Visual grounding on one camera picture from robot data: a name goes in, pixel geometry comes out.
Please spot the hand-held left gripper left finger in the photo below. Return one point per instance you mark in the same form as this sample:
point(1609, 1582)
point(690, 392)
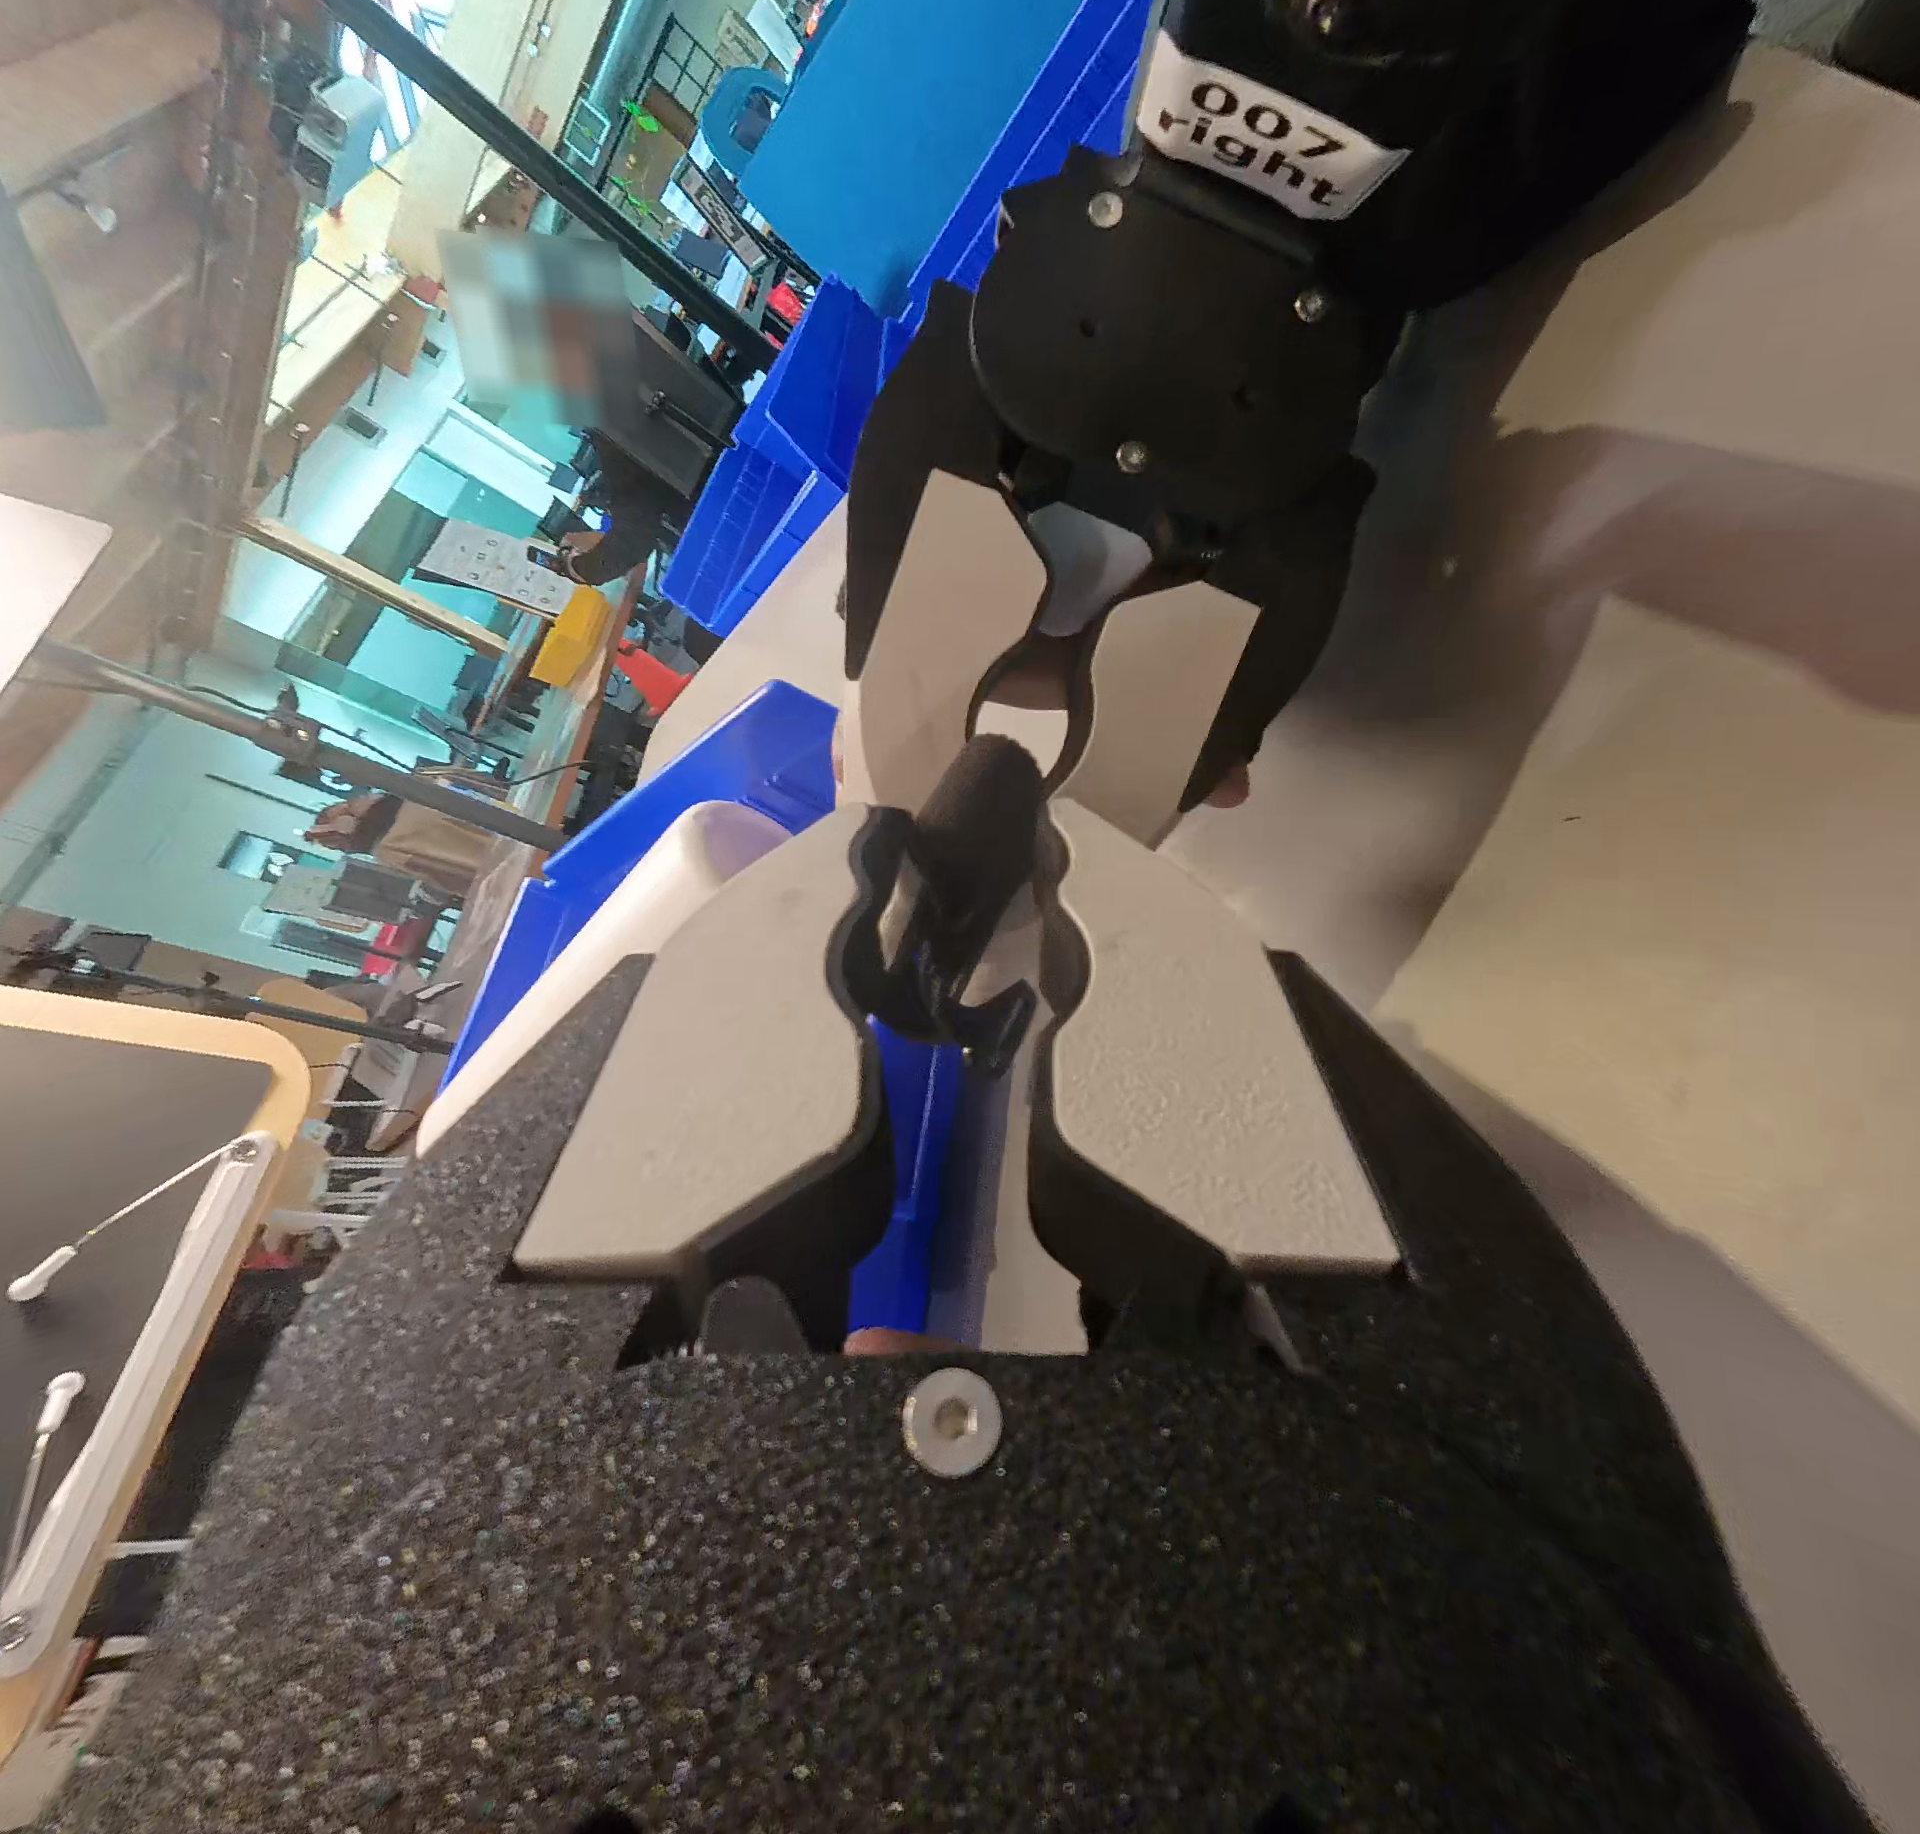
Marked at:
point(720, 1084)

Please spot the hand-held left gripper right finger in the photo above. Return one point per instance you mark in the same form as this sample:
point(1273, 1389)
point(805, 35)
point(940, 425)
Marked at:
point(1201, 1084)

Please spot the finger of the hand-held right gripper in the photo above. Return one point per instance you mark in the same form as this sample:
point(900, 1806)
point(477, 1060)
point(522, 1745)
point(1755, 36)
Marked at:
point(931, 620)
point(1171, 709)

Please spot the blue plastic bin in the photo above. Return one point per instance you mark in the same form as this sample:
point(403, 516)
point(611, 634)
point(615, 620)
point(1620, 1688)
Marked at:
point(676, 785)

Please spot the person's right hand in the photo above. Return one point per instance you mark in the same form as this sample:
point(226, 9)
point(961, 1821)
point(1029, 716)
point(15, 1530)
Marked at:
point(1031, 685)

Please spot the white plastic bottle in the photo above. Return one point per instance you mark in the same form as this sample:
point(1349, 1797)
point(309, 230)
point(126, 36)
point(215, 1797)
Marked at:
point(600, 935)

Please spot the stacked blue bins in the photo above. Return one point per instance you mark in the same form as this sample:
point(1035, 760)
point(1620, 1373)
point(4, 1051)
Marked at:
point(780, 485)

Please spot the yellow plastic bin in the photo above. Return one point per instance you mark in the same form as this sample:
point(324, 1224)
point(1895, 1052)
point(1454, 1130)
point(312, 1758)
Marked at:
point(576, 642)

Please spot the light blue board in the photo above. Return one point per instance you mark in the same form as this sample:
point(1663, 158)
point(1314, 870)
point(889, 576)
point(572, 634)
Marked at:
point(931, 95)

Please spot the black panel with wooden rim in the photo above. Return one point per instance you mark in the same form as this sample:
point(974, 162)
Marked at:
point(120, 1189)

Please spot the white bar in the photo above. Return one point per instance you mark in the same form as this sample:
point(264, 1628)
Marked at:
point(150, 1400)

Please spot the white panel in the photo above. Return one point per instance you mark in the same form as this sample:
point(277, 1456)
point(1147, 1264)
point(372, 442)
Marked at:
point(45, 590)

